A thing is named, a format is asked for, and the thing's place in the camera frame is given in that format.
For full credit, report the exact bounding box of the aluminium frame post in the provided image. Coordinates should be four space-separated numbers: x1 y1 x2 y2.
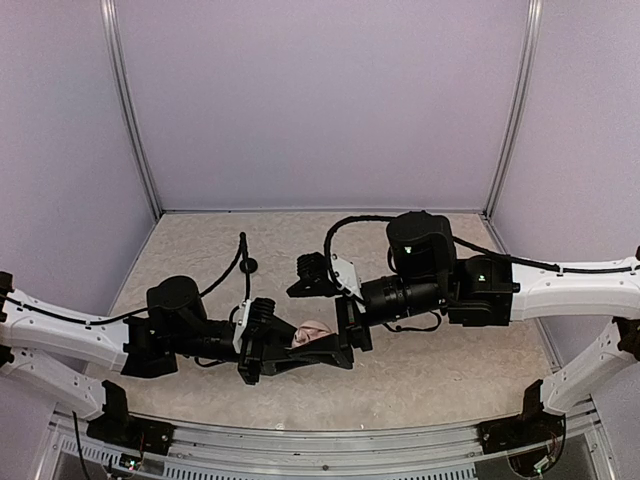
100 0 164 222
483 0 544 223

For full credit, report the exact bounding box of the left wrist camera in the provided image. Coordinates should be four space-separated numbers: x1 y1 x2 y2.
232 297 276 353

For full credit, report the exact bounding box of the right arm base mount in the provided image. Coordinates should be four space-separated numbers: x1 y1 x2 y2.
477 413 566 455

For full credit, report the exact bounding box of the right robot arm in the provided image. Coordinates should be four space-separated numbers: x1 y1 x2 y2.
287 211 639 444

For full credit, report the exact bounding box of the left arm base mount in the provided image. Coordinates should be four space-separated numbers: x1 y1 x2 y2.
87 417 175 456

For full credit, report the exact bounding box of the right aluminium frame post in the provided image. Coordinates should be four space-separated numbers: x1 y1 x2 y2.
483 0 544 223

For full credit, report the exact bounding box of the pink round case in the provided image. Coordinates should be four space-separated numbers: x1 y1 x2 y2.
291 320 334 348

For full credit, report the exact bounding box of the black earbud charging case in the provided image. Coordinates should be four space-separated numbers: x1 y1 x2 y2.
239 257 258 275

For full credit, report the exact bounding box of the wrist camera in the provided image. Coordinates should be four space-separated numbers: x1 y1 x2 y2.
232 297 276 353
296 252 362 300

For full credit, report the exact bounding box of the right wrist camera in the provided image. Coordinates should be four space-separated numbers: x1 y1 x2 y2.
296 252 362 300

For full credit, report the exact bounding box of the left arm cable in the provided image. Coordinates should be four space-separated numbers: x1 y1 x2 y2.
199 231 254 306

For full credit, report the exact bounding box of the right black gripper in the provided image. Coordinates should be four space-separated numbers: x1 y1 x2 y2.
288 273 449 369

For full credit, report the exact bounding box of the left aluminium frame post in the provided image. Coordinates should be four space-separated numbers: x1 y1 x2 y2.
100 0 164 222

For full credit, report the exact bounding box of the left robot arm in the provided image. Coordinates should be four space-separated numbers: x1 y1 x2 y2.
1 273 335 385

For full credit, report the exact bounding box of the front aluminium rail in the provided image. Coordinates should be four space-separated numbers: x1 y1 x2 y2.
47 394 609 480

